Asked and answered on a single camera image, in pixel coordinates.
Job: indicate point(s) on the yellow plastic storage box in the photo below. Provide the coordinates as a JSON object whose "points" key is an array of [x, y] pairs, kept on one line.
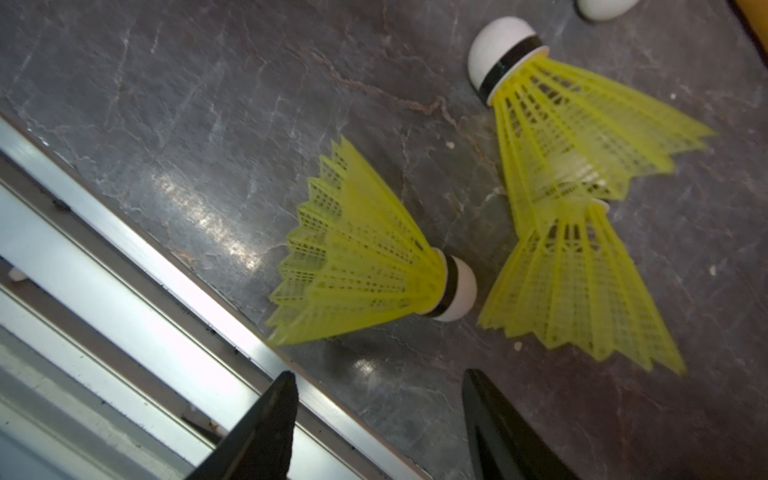
{"points": [[755, 12]]}

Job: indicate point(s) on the green shuttlecock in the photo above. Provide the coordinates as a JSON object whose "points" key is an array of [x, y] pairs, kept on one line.
{"points": [[604, 10], [570, 280], [565, 132], [357, 259]]}

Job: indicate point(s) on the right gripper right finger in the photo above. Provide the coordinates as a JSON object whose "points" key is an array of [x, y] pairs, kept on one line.
{"points": [[502, 444]]}

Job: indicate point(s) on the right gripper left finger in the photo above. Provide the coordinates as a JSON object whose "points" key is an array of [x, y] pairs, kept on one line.
{"points": [[260, 445]]}

